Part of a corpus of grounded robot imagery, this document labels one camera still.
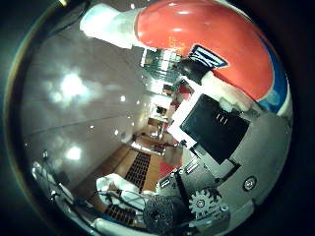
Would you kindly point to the orange spray bottle white trigger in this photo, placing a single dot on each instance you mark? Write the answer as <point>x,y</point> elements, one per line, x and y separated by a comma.
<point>213,39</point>

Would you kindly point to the red chair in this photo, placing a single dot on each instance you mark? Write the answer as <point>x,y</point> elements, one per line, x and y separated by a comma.
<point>165,170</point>

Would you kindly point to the wooden table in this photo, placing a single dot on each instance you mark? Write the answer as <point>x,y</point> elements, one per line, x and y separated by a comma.
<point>147,141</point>

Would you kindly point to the black grid floor mat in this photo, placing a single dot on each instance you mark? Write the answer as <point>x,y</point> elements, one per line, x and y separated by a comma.
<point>139,170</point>

